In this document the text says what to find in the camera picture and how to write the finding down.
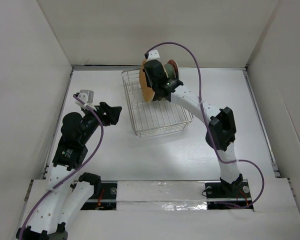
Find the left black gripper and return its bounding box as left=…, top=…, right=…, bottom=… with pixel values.
left=79, top=101, right=121, bottom=144

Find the teal flower plate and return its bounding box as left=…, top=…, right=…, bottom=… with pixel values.
left=164, top=63, right=177, bottom=79

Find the orange bamboo square plate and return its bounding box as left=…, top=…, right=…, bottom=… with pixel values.
left=139, top=59, right=155, bottom=103

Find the red and blue floral plate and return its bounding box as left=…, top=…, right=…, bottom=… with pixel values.
left=167, top=59, right=180, bottom=79

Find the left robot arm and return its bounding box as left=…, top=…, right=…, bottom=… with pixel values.
left=16, top=102, right=122, bottom=240

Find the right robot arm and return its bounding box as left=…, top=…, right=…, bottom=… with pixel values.
left=142, top=59, right=243, bottom=197

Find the white foam front strip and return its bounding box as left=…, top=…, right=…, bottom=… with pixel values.
left=116, top=180, right=207, bottom=212

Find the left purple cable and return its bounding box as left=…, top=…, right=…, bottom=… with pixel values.
left=16, top=96, right=104, bottom=238

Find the purple cable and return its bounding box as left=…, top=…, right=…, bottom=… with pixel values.
left=146, top=41, right=265, bottom=210
left=16, top=96, right=104, bottom=238

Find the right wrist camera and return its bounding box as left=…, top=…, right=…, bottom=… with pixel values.
left=144, top=49, right=160, bottom=61

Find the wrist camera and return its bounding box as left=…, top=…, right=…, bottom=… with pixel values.
left=144, top=49, right=160, bottom=61
left=75, top=89, right=96, bottom=110

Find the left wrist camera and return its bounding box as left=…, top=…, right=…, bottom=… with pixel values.
left=75, top=89, right=96, bottom=110

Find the wire dish rack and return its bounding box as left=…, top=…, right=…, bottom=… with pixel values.
left=121, top=68, right=194, bottom=138

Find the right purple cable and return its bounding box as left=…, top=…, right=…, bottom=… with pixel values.
left=146, top=41, right=265, bottom=210

